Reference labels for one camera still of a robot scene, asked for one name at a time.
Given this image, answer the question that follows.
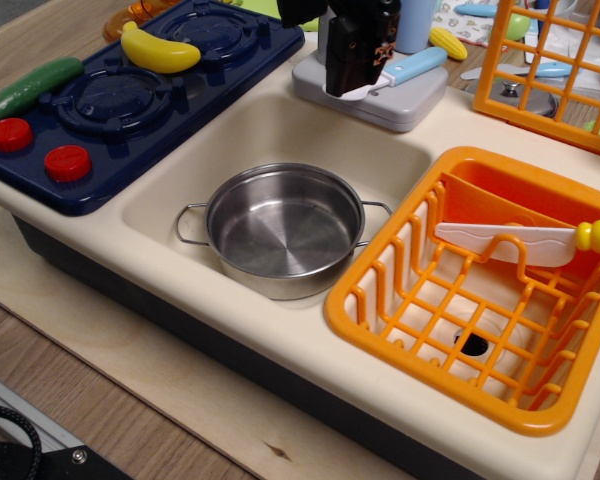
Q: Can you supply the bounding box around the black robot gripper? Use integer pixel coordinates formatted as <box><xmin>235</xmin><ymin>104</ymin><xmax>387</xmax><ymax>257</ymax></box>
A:
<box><xmin>277</xmin><ymin>0</ymin><xmax>401</xmax><ymax>97</ymax></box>

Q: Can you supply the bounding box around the blue handled white toy spoon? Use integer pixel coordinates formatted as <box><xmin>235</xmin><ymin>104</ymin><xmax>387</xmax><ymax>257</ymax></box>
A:
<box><xmin>330</xmin><ymin>47</ymin><xmax>447</xmax><ymax>102</ymax></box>

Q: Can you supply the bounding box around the stainless steel pan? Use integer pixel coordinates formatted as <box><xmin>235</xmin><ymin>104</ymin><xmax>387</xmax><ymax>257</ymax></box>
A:
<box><xmin>200</xmin><ymin>163</ymin><xmax>369</xmax><ymax>301</ymax></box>

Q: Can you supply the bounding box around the grey toy faucet base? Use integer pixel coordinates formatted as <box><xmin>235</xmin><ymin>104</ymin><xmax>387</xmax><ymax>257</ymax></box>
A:
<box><xmin>292</xmin><ymin>11</ymin><xmax>448</xmax><ymax>132</ymax></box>

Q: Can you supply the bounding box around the light blue plastic cup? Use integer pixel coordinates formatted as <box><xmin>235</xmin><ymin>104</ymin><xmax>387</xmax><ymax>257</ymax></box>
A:
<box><xmin>395</xmin><ymin>0</ymin><xmax>437</xmax><ymax>54</ymax></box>

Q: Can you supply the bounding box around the yellow toy corn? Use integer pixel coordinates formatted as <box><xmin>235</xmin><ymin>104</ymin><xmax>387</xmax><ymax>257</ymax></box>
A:
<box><xmin>429</xmin><ymin>27</ymin><xmax>468</xmax><ymax>61</ymax></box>

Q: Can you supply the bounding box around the patterned white cloth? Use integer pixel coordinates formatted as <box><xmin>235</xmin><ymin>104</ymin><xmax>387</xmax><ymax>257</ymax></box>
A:
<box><xmin>432</xmin><ymin>0</ymin><xmax>498</xmax><ymax>46</ymax></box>

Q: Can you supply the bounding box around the steel pot lid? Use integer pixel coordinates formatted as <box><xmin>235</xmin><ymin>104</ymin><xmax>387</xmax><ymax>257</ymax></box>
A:
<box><xmin>465</xmin><ymin>75</ymin><xmax>560</xmax><ymax>119</ymax></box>

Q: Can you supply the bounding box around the green toy ball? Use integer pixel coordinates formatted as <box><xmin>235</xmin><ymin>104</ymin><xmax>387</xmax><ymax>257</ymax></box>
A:
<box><xmin>505</xmin><ymin>14</ymin><xmax>531</xmax><ymax>42</ymax></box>

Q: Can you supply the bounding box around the orange plastic grid basket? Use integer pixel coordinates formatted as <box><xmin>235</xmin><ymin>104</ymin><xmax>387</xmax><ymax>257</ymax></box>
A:
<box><xmin>474</xmin><ymin>1</ymin><xmax>600</xmax><ymax>155</ymax></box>

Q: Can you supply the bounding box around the yellow toy banana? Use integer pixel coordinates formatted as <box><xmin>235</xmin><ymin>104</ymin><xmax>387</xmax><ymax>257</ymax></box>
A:
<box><xmin>120</xmin><ymin>21</ymin><xmax>201</xmax><ymax>74</ymax></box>

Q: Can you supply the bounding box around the orange translucent plastic item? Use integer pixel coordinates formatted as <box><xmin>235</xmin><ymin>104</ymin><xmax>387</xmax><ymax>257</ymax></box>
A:
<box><xmin>102</xmin><ymin>0</ymin><xmax>179</xmax><ymax>43</ymax></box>

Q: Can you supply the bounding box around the cream toy kitchen sink unit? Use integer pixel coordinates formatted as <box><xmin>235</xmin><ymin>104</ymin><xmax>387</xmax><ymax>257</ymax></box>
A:
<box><xmin>0</xmin><ymin>39</ymin><xmax>600</xmax><ymax>480</ymax></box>

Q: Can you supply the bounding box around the dark blue toy stove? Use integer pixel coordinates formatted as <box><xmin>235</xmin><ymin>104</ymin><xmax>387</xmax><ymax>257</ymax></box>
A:
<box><xmin>0</xmin><ymin>1</ymin><xmax>304</xmax><ymax>216</ymax></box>

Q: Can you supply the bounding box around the right red stove knob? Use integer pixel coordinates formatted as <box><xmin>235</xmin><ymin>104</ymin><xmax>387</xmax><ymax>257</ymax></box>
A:
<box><xmin>44</xmin><ymin>145</ymin><xmax>92</xmax><ymax>182</ymax></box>

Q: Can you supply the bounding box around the red stove knob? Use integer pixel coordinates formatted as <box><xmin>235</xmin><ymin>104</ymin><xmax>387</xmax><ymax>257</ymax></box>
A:
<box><xmin>44</xmin><ymin>145</ymin><xmax>92</xmax><ymax>182</ymax></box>
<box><xmin>0</xmin><ymin>118</ymin><xmax>34</xmax><ymax>153</ymax></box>

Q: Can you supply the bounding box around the orange plastic dish rack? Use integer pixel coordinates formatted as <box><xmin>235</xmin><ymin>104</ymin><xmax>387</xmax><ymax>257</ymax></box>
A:
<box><xmin>324</xmin><ymin>147</ymin><xmax>600</xmax><ymax>436</ymax></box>

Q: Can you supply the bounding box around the green toy cucumber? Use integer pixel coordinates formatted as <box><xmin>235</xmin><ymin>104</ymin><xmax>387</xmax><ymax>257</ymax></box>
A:
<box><xmin>0</xmin><ymin>57</ymin><xmax>85</xmax><ymax>120</ymax></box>

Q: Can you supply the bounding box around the left red stove knob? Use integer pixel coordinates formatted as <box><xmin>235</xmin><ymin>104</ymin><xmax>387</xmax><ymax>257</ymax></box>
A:
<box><xmin>0</xmin><ymin>118</ymin><xmax>34</xmax><ymax>153</ymax></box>

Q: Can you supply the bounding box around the black device corner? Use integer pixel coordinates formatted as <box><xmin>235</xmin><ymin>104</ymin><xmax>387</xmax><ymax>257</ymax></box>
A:
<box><xmin>29</xmin><ymin>443</ymin><xmax>131</xmax><ymax>480</ymax></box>

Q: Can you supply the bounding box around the blue handled toy utensil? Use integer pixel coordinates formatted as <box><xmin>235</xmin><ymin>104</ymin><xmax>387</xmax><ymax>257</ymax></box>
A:
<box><xmin>460</xmin><ymin>62</ymin><xmax>572</xmax><ymax>80</ymax></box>

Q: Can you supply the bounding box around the yellow handled white toy knife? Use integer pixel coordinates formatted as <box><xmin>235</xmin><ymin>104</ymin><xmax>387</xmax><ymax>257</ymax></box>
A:
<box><xmin>434</xmin><ymin>220</ymin><xmax>600</xmax><ymax>267</ymax></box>

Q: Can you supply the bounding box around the black braided cable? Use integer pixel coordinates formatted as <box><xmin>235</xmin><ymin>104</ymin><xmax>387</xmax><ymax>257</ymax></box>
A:
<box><xmin>0</xmin><ymin>403</ymin><xmax>43</xmax><ymax>480</ymax></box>

